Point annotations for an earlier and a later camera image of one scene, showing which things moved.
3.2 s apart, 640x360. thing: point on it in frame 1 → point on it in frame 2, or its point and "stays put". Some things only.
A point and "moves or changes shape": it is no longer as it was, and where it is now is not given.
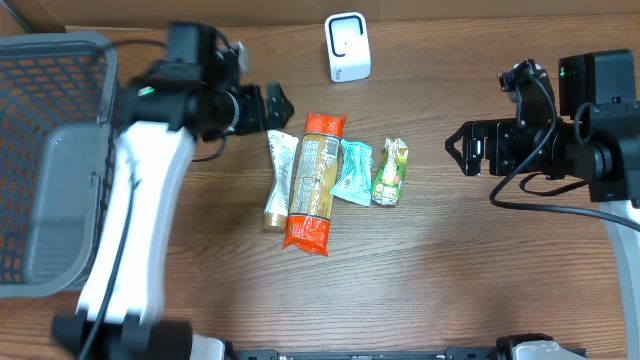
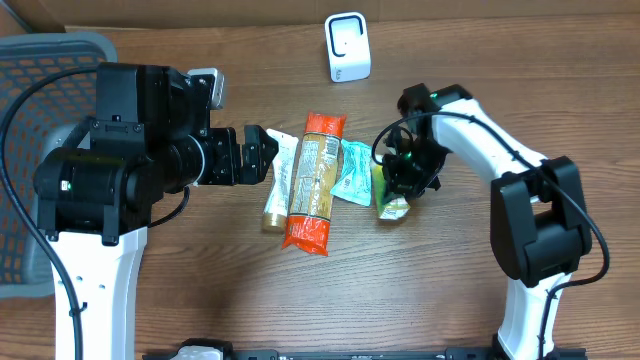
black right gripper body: [480, 148] → [400, 173]
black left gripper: [255, 110] → [223, 156]
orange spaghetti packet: [314, 185] stays put
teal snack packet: [355, 181] stays put
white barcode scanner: [348, 46] stays put
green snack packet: [387, 183] moves or changes shape
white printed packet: [283, 147] stays put
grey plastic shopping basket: [59, 133] stays put
